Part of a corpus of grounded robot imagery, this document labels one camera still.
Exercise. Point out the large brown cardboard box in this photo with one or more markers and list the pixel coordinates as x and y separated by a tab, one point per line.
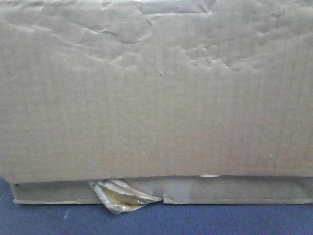
194	101

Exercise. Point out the peeling clear packing tape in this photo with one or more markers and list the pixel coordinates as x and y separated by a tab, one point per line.
118	197

